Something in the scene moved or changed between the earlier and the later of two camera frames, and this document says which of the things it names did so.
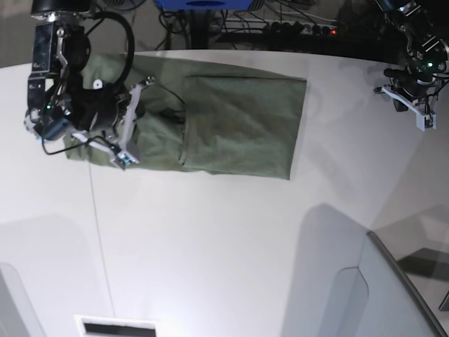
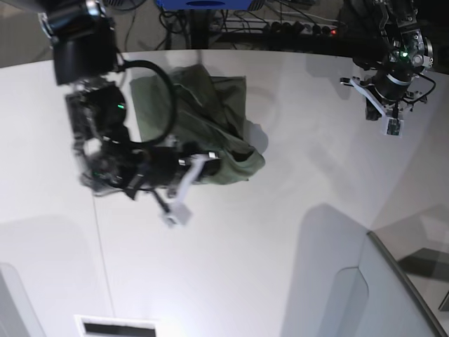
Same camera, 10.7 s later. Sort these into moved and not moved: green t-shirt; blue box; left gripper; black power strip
Moved: left gripper; green t-shirt
Not moved: blue box; black power strip
